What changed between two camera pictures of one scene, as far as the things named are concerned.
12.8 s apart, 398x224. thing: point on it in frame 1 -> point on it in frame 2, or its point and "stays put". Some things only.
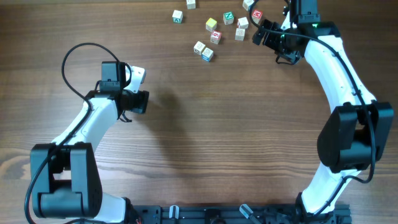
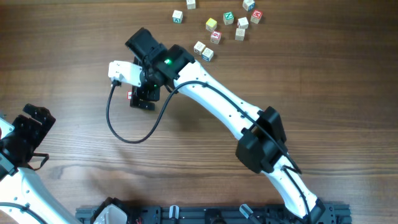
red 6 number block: (215, 37) stays put
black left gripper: (144, 102) -> (34, 121)
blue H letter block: (246, 4) stays put
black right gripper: (267, 32) -> (144, 96)
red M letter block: (256, 16) stays put
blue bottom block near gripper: (207, 55) stays put
